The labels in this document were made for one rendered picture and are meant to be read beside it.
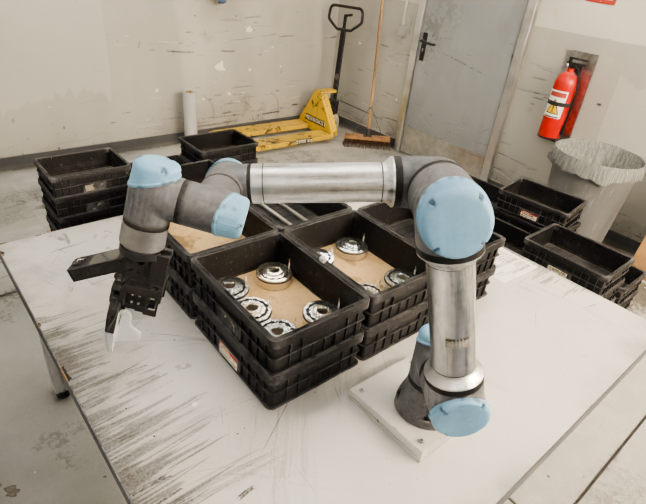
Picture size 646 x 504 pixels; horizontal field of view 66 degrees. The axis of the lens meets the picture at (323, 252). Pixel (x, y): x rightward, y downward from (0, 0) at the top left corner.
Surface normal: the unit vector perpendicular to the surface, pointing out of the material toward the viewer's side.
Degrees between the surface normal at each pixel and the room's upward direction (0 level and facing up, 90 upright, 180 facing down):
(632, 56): 90
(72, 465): 0
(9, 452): 0
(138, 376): 0
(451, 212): 79
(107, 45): 90
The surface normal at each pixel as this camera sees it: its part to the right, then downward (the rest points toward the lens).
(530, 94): -0.76, 0.28
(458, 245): 0.00, 0.35
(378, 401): 0.11, -0.88
